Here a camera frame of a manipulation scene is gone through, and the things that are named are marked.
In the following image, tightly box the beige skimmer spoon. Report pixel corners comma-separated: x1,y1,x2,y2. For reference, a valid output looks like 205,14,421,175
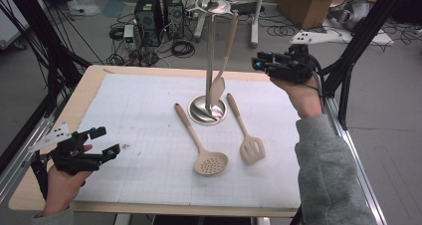
174,103,229,176

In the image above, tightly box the black frame post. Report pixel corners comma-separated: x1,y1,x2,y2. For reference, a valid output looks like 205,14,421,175
0,0,94,176
319,0,412,130

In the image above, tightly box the aluminium rail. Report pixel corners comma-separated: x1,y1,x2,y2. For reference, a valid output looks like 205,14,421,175
0,95,69,204
322,95,387,225

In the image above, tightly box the black gripper strap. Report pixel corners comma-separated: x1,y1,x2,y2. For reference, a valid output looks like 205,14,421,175
29,150,52,202

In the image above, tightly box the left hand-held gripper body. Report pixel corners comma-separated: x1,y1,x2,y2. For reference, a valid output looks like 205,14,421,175
28,121,103,176

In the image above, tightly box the black cable coil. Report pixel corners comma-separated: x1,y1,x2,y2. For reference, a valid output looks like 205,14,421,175
170,40,196,59

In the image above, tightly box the person's left hand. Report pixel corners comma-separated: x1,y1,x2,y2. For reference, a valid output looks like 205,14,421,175
43,144,95,217

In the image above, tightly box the brown cardboard box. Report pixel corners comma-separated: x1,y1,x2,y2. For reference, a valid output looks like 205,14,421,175
277,0,347,30

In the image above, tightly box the small white power box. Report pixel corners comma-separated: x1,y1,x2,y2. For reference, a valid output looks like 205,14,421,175
122,24,135,44

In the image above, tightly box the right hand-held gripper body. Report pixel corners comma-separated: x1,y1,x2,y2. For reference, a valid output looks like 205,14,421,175
267,31,352,86

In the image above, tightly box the beige solid spatula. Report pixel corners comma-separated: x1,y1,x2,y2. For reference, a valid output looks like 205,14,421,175
209,12,240,109

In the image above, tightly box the white floor board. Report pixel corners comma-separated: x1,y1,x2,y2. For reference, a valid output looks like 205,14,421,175
322,19,396,47

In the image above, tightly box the steel utensil stand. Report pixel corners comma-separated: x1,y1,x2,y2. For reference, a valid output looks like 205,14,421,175
186,0,238,125

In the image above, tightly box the white cabinet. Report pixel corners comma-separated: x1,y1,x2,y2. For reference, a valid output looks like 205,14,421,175
0,0,31,50

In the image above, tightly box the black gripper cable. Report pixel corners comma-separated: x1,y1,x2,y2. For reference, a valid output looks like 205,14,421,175
308,54,329,105

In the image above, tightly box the black computer tower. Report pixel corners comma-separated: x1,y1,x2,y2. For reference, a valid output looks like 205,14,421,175
133,0,163,48
161,0,185,40

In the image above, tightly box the grey rolling stand base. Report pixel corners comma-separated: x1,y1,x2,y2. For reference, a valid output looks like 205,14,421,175
193,0,267,50

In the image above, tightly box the grey bag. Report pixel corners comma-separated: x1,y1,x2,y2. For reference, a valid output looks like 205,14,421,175
326,0,374,32

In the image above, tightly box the beige slotted spatula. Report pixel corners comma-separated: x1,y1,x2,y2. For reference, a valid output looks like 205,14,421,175
226,93,267,165

